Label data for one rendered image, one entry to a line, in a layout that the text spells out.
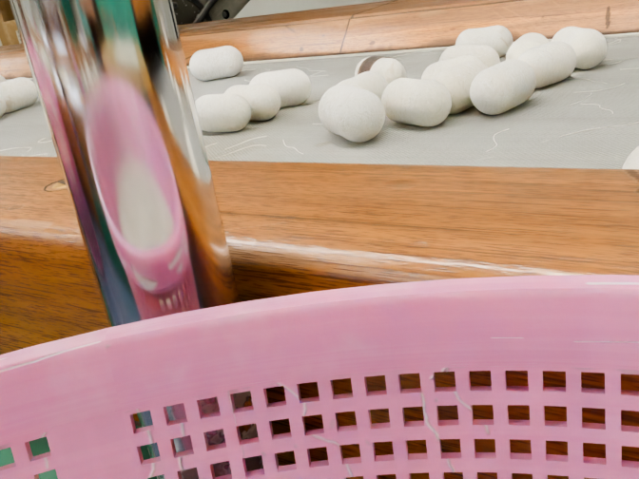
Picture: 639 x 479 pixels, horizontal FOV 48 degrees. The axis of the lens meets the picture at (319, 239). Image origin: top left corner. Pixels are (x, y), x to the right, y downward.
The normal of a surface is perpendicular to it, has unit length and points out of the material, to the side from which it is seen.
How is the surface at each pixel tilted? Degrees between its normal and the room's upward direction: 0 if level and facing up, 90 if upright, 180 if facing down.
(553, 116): 0
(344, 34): 45
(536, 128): 0
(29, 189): 0
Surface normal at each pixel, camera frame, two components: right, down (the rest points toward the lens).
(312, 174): -0.16, -0.91
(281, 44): -0.48, -0.36
